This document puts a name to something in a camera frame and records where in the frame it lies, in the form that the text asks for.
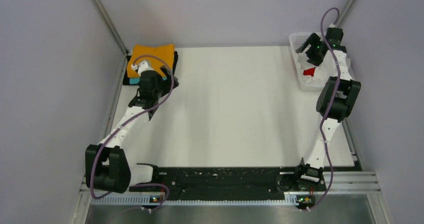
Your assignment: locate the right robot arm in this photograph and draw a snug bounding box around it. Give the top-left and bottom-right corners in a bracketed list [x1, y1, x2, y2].
[278, 25, 362, 191]

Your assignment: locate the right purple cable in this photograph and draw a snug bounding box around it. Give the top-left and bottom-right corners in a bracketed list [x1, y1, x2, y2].
[306, 7, 342, 213]

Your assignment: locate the white t-shirt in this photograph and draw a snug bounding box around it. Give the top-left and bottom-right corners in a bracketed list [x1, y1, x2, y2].
[294, 50, 354, 91]

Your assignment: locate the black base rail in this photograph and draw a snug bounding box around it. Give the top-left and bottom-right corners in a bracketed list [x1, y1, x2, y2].
[129, 167, 326, 201]

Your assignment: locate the orange folded t-shirt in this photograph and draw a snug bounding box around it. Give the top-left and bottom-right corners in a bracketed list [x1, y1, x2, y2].
[126, 44, 176, 78]

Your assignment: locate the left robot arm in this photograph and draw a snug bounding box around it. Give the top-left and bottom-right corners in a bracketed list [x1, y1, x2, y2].
[85, 59, 179, 193]

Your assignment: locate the teal folded t-shirt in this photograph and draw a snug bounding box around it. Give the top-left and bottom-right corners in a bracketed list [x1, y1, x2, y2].
[128, 77, 140, 85]

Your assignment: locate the white plastic basket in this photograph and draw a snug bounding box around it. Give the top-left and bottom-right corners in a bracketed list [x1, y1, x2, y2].
[289, 28, 355, 91]

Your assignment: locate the white slotted cable duct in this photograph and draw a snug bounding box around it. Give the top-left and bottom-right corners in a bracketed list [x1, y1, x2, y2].
[91, 195, 299, 206]

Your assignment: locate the black folded t-shirt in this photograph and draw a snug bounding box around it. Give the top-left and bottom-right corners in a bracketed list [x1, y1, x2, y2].
[122, 51, 179, 86]

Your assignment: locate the red t-shirt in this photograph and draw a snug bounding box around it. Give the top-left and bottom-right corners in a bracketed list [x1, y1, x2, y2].
[302, 68, 316, 77]

